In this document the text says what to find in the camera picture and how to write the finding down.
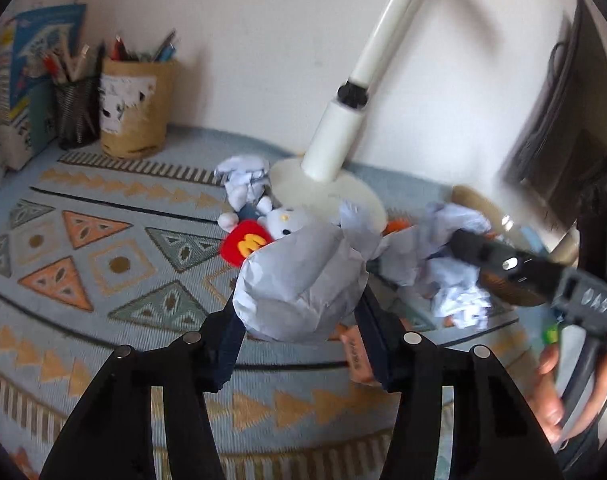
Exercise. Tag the bunch of pens and pencils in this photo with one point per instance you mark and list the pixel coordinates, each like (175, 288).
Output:
(148, 52)
(65, 65)

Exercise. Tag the grey-blue paper ball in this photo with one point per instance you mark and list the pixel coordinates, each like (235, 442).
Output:
(293, 280)

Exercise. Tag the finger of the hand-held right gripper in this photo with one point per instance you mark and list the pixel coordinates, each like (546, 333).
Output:
(488, 252)

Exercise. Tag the small crumpled paper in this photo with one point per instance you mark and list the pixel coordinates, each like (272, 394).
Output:
(243, 175)

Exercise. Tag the blue cover workbook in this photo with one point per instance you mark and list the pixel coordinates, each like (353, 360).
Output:
(33, 85)

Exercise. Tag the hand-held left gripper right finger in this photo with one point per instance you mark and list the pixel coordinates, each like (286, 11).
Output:
(378, 340)

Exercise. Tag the red snack packet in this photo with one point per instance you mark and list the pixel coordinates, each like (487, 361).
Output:
(358, 355)

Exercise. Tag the patterned woven mat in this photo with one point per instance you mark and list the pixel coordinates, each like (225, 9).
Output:
(133, 260)

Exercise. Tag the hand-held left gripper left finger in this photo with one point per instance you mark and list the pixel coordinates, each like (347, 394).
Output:
(228, 340)

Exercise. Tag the person's right hand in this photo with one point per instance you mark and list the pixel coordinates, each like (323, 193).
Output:
(546, 400)

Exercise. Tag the white desk lamp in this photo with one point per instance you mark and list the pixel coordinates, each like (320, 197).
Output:
(333, 145)

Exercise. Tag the black mesh pen holder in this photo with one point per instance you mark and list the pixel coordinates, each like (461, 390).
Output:
(75, 115)

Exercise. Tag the tangerine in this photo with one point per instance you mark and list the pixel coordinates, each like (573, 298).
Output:
(397, 226)

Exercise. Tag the green tissue packet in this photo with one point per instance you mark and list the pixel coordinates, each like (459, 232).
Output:
(552, 335)

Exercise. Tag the brown paper pen holder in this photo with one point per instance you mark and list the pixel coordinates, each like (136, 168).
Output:
(133, 120)

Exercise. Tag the white plush toy red fries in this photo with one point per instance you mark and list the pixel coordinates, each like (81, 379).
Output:
(283, 220)

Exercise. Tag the golden ribbed bowl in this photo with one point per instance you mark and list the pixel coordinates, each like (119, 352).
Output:
(476, 197)

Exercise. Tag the black monitor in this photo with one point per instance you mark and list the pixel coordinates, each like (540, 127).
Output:
(548, 160)

